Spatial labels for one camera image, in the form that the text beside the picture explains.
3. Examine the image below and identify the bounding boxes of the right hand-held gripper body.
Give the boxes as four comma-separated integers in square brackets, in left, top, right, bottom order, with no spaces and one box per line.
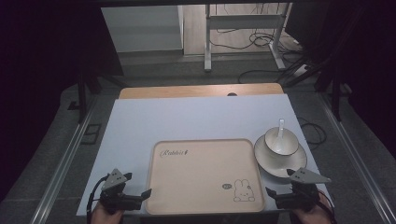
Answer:
[275,167,332,213]

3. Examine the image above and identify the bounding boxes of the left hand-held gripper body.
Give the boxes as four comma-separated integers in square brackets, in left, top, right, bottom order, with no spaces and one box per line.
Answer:
[99,168,144,216]

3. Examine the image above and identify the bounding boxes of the person's left hand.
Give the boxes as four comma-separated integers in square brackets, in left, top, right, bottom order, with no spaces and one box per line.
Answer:
[90,202,125,224]

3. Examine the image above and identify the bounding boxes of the person's right hand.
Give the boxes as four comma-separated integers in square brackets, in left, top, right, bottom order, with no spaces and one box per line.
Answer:
[290,196,332,224]

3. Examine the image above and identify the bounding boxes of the white plate with dark rim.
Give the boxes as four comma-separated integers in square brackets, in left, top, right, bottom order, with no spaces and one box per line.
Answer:
[253,133,308,179]

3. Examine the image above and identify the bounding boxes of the white bowl with dark rim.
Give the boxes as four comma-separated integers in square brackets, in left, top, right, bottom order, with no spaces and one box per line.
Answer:
[263,126,300,157]

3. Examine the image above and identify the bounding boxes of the white ceramic spoon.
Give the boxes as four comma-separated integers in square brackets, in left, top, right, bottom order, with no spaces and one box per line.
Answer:
[273,118,286,149]

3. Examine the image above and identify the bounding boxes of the beige tray with rabbit print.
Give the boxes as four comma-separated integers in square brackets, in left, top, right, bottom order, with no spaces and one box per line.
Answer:
[145,138,266,217]

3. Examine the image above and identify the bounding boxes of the white table sheet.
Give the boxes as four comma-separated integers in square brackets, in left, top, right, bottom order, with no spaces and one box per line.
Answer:
[76,93,334,217]

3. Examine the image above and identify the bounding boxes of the black metal stand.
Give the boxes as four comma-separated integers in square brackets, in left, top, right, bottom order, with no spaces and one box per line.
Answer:
[66,69,105,124]
[314,62,353,123]

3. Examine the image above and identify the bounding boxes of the white power strip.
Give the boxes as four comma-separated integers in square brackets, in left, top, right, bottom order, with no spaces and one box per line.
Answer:
[291,63,310,78]

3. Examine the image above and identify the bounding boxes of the wooden board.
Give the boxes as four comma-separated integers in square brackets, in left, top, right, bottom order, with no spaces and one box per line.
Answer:
[119,82,285,100]

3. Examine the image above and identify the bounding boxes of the dark curtain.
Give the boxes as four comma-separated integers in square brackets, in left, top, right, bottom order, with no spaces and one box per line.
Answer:
[284,0,396,160]
[0,0,124,203]

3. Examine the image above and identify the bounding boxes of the grey cabinet panel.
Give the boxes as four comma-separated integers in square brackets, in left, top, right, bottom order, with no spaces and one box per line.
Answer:
[100,5,185,54]

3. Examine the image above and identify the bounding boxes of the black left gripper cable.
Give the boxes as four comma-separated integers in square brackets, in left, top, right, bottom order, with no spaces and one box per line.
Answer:
[86,175,109,224]

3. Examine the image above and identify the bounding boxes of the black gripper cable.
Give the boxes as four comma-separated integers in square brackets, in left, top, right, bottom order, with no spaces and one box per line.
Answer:
[86,175,109,224]
[317,189,338,224]

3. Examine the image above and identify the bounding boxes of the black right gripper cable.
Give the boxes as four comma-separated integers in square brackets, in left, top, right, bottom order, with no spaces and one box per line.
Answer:
[317,189,338,224]

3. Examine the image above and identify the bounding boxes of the black looped floor cable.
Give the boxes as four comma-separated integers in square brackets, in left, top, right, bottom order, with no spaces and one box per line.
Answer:
[297,117,328,147]

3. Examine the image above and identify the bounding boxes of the aluminium floor rail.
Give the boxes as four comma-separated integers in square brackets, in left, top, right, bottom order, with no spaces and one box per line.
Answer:
[29,92,99,224]
[318,92,396,224]

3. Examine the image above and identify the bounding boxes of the black floor cables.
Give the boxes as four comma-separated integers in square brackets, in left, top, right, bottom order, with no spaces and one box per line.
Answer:
[208,28,309,84]

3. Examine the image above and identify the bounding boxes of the white metal desk frame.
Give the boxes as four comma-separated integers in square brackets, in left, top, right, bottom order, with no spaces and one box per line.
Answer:
[203,3,293,73]

